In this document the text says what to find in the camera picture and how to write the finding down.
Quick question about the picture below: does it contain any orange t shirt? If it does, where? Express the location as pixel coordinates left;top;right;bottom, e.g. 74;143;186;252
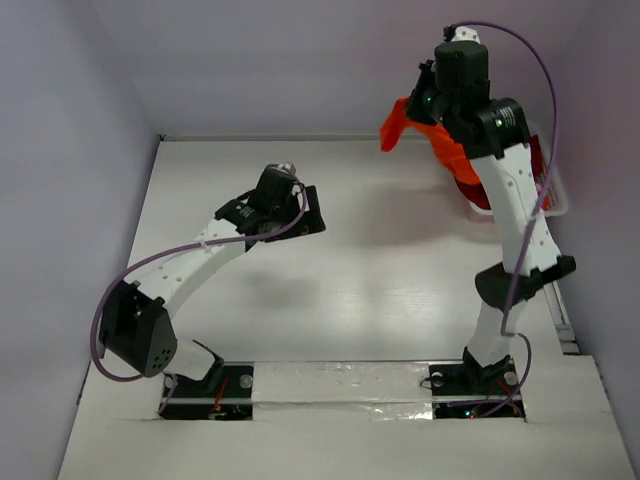
377;96;482;187

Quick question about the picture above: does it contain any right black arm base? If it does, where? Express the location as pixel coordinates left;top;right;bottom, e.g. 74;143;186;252
419;360;526;420

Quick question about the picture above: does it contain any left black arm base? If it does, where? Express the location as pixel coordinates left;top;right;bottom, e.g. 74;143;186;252
160;362;254;421

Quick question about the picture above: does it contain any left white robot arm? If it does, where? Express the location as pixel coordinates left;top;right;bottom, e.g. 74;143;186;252
92;163;326;395

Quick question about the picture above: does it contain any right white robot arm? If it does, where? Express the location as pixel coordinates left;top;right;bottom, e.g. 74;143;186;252
406;40;576;392

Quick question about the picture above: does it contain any dark red t shirt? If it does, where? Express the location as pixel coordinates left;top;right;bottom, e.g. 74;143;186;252
450;134;545;210

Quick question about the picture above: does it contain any white plastic basket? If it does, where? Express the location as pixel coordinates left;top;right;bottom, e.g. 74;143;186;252
464;121;569;223

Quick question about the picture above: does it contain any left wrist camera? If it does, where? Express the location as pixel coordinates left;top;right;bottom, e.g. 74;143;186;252
269;162;296;177

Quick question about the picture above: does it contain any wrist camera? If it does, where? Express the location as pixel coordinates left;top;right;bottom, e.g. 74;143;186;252
269;162;296;177
443;25;480;43

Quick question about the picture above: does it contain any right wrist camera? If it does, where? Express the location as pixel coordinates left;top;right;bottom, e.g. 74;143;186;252
443;25;480;43

